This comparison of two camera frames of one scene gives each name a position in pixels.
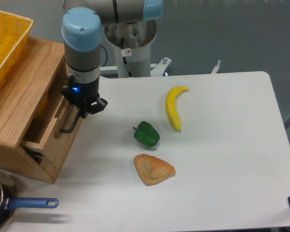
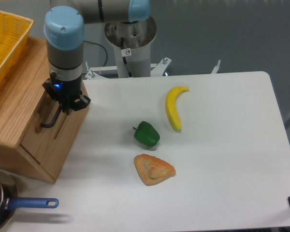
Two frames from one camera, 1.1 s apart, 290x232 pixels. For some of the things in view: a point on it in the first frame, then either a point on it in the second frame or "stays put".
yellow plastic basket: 8,36 stays put
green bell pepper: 146,134 stays put
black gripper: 84,96 → 69,94
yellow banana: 171,108 stays put
